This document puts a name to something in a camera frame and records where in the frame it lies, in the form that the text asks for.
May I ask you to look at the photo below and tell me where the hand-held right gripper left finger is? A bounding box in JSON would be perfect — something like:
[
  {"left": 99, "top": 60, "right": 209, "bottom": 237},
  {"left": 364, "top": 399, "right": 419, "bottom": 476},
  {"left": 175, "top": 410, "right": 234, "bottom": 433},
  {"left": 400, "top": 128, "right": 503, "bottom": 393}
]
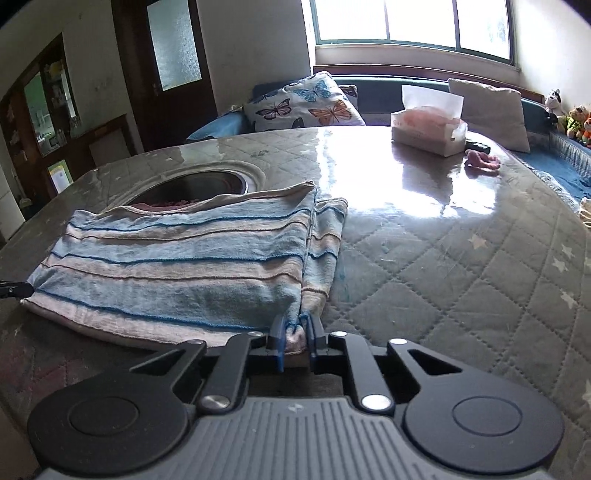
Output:
[{"left": 130, "top": 314, "right": 286, "bottom": 414}]

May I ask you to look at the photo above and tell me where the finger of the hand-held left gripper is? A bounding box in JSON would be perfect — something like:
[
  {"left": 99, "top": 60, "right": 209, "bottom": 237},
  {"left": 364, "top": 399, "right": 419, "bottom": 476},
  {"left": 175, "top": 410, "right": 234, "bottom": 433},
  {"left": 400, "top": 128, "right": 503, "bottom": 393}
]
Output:
[{"left": 0, "top": 281, "right": 35, "bottom": 300}]

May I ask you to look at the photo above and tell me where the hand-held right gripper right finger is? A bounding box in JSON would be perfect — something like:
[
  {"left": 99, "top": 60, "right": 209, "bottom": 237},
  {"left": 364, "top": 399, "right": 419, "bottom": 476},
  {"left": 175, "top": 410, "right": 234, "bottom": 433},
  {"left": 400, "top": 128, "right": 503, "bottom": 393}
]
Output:
[{"left": 300, "top": 314, "right": 464, "bottom": 412}]

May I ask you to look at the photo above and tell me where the blue striped garment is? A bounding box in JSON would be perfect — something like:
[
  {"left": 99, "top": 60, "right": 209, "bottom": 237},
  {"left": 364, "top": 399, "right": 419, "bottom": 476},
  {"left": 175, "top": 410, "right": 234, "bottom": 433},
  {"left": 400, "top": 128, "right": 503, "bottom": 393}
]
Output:
[{"left": 20, "top": 181, "right": 349, "bottom": 356}]

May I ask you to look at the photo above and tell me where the wooden display cabinet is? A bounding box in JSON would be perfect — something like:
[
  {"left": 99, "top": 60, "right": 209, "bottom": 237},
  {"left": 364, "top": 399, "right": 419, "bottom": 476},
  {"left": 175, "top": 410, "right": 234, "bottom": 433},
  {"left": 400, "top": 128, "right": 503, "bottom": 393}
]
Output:
[{"left": 0, "top": 33, "right": 139, "bottom": 208}]

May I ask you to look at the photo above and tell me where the metal basin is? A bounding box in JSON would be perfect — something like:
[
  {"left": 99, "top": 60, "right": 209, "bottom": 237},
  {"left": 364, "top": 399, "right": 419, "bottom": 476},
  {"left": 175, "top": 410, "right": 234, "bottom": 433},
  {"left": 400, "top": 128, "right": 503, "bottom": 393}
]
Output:
[{"left": 124, "top": 170, "right": 248, "bottom": 206}]

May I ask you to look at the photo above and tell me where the blue cushion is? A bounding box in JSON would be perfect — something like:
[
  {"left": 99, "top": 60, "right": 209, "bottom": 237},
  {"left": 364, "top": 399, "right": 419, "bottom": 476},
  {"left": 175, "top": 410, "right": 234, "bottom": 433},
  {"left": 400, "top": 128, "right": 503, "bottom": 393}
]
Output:
[{"left": 187, "top": 112, "right": 248, "bottom": 141}]

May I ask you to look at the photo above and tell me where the butterfly print pillow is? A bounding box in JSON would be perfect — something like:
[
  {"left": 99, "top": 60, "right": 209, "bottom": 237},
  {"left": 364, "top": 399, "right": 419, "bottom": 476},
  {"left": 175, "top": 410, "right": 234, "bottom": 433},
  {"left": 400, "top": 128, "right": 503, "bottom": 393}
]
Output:
[{"left": 243, "top": 71, "right": 366, "bottom": 133}]

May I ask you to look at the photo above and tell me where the pink cloth scrap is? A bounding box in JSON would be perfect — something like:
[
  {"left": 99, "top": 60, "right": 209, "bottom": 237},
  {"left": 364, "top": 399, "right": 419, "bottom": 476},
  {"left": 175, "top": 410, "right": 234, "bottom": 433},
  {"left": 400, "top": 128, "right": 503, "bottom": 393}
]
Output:
[{"left": 464, "top": 149, "right": 501, "bottom": 177}]

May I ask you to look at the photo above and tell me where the tissue box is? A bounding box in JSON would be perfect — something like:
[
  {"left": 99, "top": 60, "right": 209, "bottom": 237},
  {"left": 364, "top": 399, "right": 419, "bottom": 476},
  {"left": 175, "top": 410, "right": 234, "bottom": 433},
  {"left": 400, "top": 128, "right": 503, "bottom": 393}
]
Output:
[{"left": 391, "top": 85, "right": 468, "bottom": 158}]

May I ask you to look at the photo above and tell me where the dark wooden door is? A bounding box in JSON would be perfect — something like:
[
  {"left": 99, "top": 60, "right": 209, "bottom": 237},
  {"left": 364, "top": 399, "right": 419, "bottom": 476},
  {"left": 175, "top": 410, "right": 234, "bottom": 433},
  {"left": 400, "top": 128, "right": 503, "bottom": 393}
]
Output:
[{"left": 111, "top": 0, "right": 219, "bottom": 154}]

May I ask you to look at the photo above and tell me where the white pillow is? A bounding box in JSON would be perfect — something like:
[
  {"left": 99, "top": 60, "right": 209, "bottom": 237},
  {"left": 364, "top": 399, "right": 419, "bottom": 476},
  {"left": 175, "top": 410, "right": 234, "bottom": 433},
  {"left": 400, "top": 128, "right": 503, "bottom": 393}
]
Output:
[{"left": 448, "top": 78, "right": 531, "bottom": 153}]

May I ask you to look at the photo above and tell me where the blue sofa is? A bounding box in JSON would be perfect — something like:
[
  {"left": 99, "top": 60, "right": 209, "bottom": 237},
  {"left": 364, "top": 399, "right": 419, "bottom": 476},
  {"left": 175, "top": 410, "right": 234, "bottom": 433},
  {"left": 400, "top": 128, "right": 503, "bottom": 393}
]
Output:
[{"left": 187, "top": 65, "right": 591, "bottom": 213}]

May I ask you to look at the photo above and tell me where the window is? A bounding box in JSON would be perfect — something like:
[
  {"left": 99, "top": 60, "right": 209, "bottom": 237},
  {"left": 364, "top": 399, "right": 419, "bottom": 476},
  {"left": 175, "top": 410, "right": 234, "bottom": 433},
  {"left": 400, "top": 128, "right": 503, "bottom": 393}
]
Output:
[{"left": 308, "top": 0, "right": 517, "bottom": 65}]

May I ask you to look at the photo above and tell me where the black and white plush toy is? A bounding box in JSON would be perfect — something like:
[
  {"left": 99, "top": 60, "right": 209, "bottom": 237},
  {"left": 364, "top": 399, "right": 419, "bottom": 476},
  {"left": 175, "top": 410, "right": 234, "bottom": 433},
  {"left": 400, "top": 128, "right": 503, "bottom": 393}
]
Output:
[{"left": 543, "top": 89, "right": 567, "bottom": 126}]

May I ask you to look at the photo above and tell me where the yellow plush toy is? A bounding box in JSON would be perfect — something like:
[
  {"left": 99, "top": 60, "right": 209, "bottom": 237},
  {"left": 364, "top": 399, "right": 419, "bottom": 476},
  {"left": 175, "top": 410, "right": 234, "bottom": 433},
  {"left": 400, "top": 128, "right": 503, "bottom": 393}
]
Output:
[{"left": 565, "top": 106, "right": 589, "bottom": 140}]

